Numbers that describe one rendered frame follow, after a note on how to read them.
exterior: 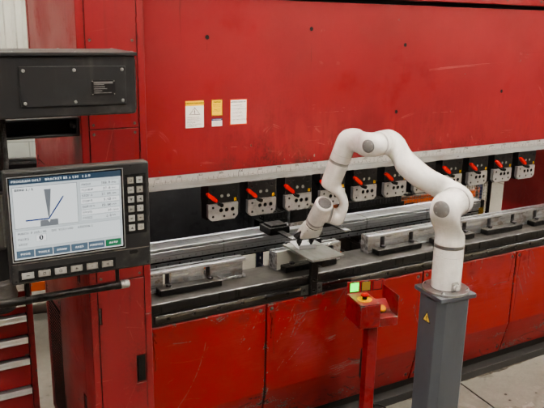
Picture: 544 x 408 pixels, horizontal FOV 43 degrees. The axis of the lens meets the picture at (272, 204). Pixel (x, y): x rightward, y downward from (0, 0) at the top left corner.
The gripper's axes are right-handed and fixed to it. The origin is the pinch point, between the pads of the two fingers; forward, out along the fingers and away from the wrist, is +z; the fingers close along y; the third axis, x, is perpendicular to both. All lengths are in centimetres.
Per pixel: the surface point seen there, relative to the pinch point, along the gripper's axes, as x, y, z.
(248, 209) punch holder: -12.1, 28.9, -13.3
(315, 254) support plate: 10.8, -0.4, -5.1
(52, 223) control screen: 30, 118, -77
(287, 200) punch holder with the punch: -16.0, 7.8, -12.4
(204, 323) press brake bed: 30, 54, 13
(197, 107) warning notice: -40, 53, -52
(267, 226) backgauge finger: -23.0, 8.1, 20.2
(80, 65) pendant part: -4, 106, -111
